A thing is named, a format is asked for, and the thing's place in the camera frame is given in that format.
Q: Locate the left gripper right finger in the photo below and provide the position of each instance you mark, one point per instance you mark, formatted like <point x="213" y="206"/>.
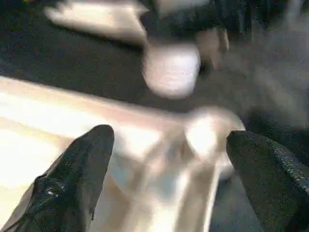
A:
<point x="272" y="188"/>

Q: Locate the white plastic table top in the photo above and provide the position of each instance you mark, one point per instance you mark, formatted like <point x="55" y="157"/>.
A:
<point x="48" y="108"/>

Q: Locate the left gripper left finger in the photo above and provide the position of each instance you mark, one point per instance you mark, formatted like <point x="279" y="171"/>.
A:
<point x="72" y="188"/>

